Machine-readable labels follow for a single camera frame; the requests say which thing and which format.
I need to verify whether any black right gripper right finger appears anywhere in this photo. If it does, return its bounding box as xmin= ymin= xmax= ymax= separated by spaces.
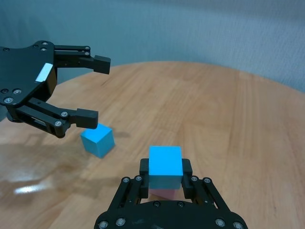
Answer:
xmin=181 ymin=158 xmax=231 ymax=212

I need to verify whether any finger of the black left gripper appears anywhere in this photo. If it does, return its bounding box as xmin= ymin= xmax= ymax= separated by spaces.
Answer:
xmin=54 ymin=45 xmax=112 ymax=75
xmin=16 ymin=97 xmax=99 ymax=139

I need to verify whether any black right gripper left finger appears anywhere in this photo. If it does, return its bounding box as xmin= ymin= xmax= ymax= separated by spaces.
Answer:
xmin=108 ymin=158 xmax=151 ymax=212

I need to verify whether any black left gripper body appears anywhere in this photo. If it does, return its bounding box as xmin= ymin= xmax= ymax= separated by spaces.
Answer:
xmin=0 ymin=40 xmax=58 ymax=123

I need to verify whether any pink wooden cube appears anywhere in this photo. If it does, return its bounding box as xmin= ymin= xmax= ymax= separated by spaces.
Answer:
xmin=149 ymin=188 xmax=181 ymax=201

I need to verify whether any blue wooden cube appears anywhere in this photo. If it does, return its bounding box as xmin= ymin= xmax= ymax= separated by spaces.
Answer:
xmin=80 ymin=123 xmax=115 ymax=158
xmin=148 ymin=146 xmax=183 ymax=191

